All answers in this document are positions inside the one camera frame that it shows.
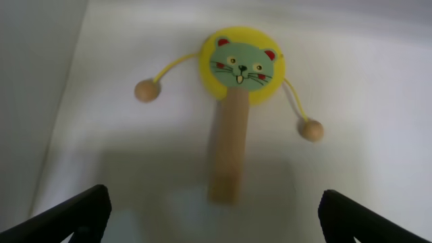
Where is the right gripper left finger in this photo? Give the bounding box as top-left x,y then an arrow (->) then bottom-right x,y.
0,184 -> 113,243

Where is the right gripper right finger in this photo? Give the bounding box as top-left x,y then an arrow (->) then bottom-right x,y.
317,189 -> 432,243

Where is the white shelf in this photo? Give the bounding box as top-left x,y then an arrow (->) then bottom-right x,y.
0,0 -> 432,243

